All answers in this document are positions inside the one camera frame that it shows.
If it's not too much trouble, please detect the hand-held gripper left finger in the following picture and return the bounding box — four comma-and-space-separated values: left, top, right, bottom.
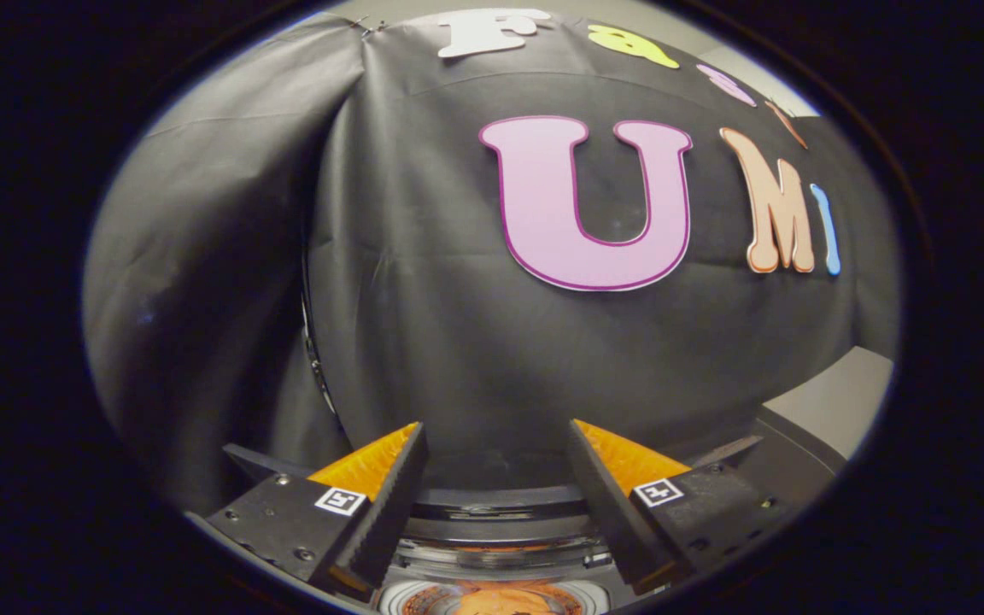
206, 421, 430, 603

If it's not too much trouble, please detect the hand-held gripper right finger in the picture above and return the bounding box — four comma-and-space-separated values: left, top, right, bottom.
566, 419, 788, 596

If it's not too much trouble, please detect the orange garment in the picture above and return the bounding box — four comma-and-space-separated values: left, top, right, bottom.
407, 581, 583, 615

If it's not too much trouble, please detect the black backdrop cloth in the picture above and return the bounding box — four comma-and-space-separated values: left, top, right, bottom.
82, 9, 901, 513

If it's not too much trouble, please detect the backdrop stand pole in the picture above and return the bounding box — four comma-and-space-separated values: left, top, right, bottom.
299, 248, 340, 416

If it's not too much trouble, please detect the grey and cream cabinet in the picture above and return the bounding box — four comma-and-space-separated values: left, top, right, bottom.
714, 346, 896, 513

